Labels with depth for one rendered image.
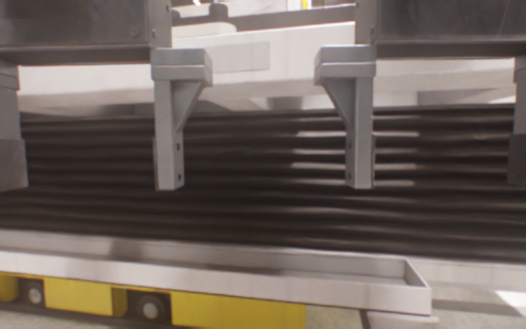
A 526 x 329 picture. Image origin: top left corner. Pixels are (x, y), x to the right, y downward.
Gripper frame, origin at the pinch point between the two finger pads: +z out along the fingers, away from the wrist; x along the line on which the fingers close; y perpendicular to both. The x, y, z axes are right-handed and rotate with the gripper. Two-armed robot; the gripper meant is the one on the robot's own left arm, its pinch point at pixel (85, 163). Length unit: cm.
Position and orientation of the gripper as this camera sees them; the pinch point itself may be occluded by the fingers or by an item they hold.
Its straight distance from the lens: 25.3
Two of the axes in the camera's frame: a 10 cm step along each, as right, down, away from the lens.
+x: -10.0, 0.1, 0.1
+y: 0.1, -0.9, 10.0
